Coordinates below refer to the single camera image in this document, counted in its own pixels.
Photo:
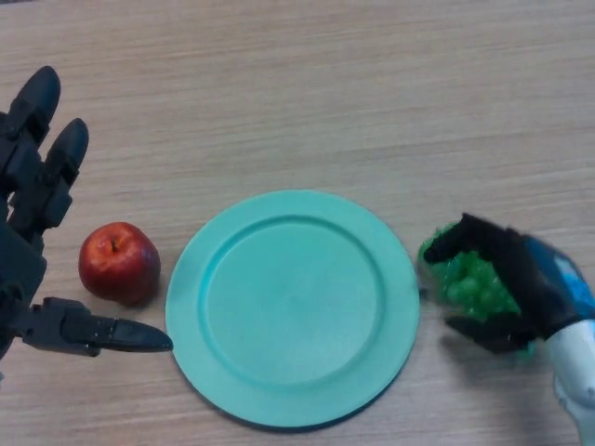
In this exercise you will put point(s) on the teal round plate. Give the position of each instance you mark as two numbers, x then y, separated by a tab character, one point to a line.
293	309

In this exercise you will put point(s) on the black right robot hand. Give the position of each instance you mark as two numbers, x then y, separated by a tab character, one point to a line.
534	279

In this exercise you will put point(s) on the red apple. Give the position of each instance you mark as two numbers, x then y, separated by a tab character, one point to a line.
118	265

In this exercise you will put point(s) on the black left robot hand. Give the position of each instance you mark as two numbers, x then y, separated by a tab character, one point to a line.
28	204

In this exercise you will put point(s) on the green grape bunch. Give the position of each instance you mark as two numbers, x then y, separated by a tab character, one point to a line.
474	285

